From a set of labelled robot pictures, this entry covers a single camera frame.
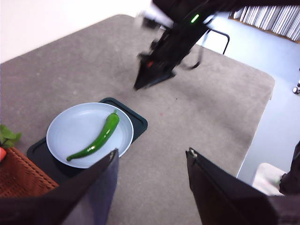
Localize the black bulky object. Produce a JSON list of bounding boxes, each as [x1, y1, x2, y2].
[[278, 140, 300, 195]]

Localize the cream padded seat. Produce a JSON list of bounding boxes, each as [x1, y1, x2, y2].
[[252, 162, 287, 197]]

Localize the black cable loop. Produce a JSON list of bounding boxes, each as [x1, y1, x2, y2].
[[181, 45, 203, 70]]

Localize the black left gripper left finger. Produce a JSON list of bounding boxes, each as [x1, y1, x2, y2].
[[0, 147, 120, 225]]

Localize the brown wicker basket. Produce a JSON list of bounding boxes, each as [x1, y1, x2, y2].
[[0, 146, 59, 199]]

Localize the black rectangular tray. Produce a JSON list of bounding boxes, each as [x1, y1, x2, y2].
[[26, 97, 148, 186]]

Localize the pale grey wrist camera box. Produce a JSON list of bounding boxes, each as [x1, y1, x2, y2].
[[135, 4, 174, 30]]

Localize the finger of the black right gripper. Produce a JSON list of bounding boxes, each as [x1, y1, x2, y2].
[[133, 53, 177, 91]]

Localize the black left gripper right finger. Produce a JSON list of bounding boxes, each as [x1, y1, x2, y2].
[[185, 147, 300, 225]]

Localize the orange carrot with green leaves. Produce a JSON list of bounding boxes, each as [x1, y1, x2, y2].
[[0, 124, 22, 162]]

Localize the long green pepper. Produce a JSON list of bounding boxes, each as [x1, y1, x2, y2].
[[66, 109, 120, 162]]

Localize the light blue round plate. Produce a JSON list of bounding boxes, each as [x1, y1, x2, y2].
[[46, 102, 134, 169]]

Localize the black metal tube frame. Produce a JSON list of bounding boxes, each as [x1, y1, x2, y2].
[[202, 28, 231, 55]]

